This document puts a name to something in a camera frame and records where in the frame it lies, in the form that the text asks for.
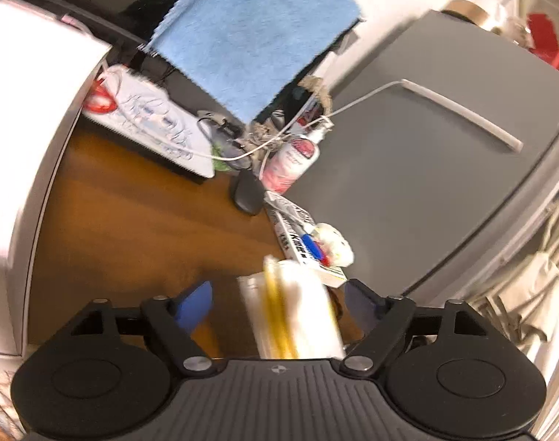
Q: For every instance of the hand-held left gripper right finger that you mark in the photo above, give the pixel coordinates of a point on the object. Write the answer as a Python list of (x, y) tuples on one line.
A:
[(358, 304)]

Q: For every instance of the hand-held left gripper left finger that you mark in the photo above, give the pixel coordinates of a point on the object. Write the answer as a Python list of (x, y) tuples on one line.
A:
[(194, 304)]

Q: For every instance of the white and yellow shopping bag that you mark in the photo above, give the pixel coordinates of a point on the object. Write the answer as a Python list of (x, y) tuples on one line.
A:
[(292, 312)]

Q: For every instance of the crumpled white wrapper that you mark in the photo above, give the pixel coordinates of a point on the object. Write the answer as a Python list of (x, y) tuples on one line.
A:
[(334, 242)]

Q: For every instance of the black and white printed box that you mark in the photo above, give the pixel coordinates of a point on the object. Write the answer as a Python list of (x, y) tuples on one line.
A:
[(297, 234)]

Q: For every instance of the black computer mouse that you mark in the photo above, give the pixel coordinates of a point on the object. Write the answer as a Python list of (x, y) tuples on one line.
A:
[(248, 191)]

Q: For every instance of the white spray bottle red label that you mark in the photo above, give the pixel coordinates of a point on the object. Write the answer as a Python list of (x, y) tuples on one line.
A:
[(292, 158)]

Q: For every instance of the beige cloth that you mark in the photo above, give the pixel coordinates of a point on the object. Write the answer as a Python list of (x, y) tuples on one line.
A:
[(520, 294)]

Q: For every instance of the white printed packet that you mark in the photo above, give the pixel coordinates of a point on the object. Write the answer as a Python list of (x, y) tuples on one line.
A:
[(146, 119)]

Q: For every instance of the white appliance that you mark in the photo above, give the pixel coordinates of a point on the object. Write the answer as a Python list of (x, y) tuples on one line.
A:
[(29, 170)]

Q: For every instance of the blue cloth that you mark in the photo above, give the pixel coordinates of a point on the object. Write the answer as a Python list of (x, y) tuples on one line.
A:
[(256, 36)]

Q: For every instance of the brown tape roll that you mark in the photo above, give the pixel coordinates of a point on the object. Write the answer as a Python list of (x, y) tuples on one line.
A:
[(467, 13)]

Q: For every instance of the red box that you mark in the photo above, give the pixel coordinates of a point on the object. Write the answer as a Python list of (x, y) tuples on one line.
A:
[(546, 40)]

